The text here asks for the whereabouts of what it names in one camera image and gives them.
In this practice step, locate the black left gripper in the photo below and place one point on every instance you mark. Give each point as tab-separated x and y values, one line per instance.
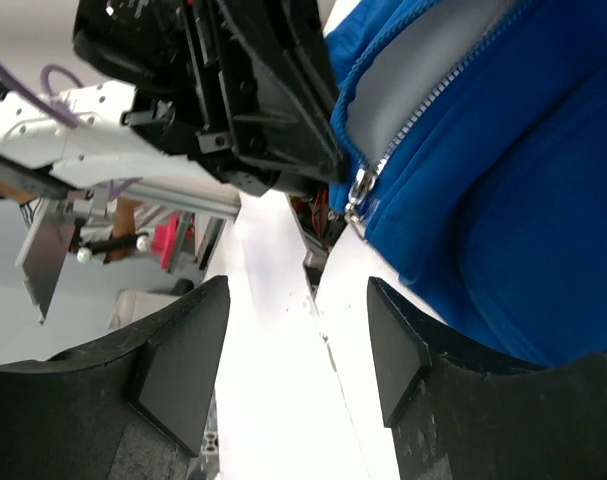
165	50

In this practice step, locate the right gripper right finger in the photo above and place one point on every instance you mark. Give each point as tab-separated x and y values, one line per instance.
460	410

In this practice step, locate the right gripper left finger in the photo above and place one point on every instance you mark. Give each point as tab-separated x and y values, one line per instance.
132	404

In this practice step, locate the silver zipper pull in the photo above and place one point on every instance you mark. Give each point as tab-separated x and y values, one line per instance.
362	185

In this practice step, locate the blue zip-up jacket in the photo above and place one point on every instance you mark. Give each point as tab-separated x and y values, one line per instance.
486	122

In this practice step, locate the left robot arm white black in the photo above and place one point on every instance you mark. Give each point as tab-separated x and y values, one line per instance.
36	128

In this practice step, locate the aluminium table frame rail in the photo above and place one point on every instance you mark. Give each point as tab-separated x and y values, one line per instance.
158	195

